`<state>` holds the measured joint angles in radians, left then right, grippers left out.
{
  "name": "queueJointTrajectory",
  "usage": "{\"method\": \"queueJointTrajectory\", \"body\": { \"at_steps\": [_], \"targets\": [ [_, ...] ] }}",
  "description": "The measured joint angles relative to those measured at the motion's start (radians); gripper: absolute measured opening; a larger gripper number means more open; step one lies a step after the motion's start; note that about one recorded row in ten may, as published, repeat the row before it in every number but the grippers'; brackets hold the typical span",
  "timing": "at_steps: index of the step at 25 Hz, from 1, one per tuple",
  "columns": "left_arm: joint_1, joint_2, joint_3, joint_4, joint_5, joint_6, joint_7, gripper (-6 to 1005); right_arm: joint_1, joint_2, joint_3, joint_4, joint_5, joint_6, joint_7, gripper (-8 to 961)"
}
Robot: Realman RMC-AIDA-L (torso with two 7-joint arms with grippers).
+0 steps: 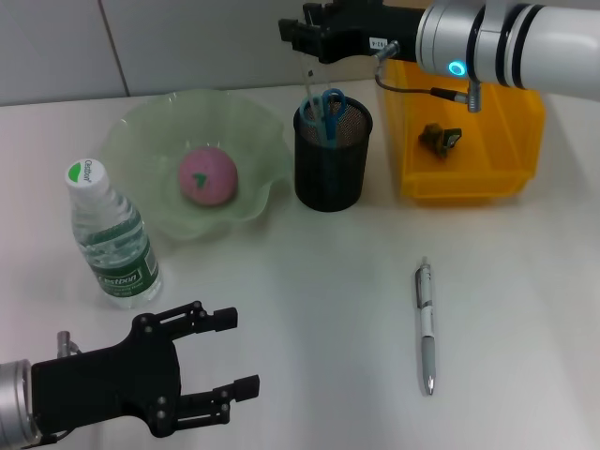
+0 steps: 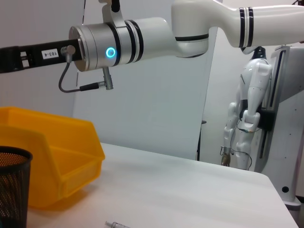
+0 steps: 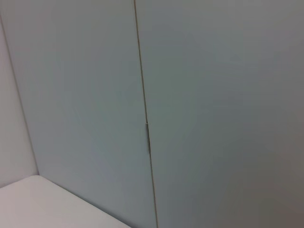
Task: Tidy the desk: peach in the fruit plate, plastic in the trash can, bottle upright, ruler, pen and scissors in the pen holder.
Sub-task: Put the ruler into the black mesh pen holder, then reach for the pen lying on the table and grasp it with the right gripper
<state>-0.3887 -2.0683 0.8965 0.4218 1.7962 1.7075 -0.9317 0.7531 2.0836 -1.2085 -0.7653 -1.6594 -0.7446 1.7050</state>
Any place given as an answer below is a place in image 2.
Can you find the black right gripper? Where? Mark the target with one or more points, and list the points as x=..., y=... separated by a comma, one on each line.
x=47, y=54

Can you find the silver pen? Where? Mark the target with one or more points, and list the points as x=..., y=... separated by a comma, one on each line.
x=116, y=224

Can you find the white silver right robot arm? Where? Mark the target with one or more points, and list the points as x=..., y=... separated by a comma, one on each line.
x=166, y=35

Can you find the black mesh pen holder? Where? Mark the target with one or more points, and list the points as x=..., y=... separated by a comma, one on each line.
x=13, y=185

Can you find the yellow plastic bin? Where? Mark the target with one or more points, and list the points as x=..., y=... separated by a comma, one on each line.
x=59, y=147

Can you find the white background machine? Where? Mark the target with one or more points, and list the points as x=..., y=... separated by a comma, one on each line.
x=251, y=99

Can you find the white lift column stand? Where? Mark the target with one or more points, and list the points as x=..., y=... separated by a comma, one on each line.
x=285, y=118

